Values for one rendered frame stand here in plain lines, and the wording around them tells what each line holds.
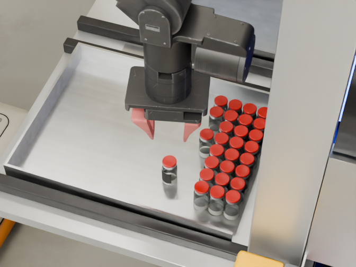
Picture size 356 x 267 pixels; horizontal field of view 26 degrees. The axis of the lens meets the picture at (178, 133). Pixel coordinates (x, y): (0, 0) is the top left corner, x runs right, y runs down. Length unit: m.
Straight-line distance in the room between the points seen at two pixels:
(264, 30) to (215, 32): 0.48
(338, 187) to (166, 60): 0.25
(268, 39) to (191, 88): 0.38
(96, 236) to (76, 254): 1.01
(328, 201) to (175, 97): 0.24
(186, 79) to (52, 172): 0.31
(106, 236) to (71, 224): 0.05
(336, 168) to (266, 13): 0.64
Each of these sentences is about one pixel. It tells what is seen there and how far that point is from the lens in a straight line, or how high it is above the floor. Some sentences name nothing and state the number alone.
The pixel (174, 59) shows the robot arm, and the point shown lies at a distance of 0.88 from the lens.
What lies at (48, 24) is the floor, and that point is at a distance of 2.64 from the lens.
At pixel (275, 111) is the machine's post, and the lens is 0.72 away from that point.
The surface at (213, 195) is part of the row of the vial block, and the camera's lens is 1.05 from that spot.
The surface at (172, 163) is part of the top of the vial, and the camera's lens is 1.08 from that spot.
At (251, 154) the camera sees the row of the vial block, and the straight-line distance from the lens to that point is 1.10.
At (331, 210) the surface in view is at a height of 1.13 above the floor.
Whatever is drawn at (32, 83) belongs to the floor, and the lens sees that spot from 2.47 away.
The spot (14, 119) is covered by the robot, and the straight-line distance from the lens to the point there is 2.01.
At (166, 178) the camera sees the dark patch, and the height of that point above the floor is 0.90.
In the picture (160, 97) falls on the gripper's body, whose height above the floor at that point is 1.10.
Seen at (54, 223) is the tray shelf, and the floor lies 0.88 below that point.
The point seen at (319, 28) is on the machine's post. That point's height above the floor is 1.37.
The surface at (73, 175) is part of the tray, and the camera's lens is 1.14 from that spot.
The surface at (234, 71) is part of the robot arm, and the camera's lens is 0.86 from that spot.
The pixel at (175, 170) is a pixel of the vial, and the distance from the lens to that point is 1.09.
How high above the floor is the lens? 1.80
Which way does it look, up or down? 52 degrees down
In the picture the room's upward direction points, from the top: straight up
